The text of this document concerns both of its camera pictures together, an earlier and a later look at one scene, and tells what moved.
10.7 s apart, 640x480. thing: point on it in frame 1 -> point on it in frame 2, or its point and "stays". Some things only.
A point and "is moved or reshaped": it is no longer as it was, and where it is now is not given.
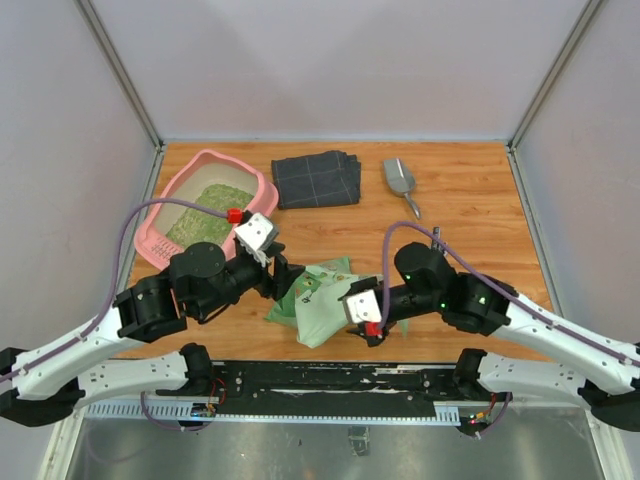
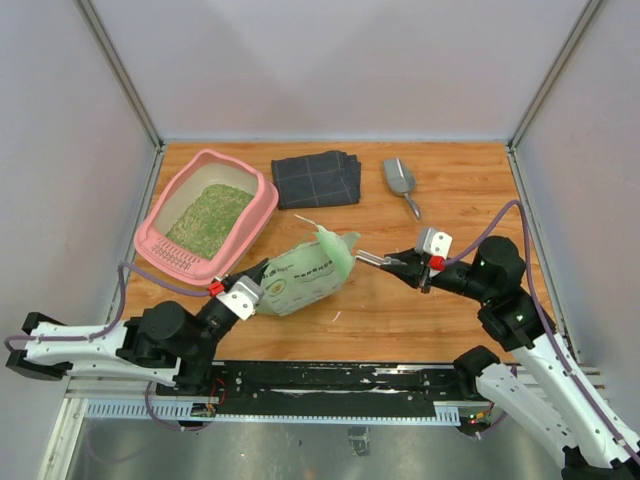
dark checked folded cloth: [328, 179] stays
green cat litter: [200, 225] stays
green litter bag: [313, 306] is moved or reshaped
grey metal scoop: [400, 182] stays
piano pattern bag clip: [435, 244] -> [370, 257]
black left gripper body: [249, 273] -> [220, 324]
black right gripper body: [364, 284] -> [441, 280]
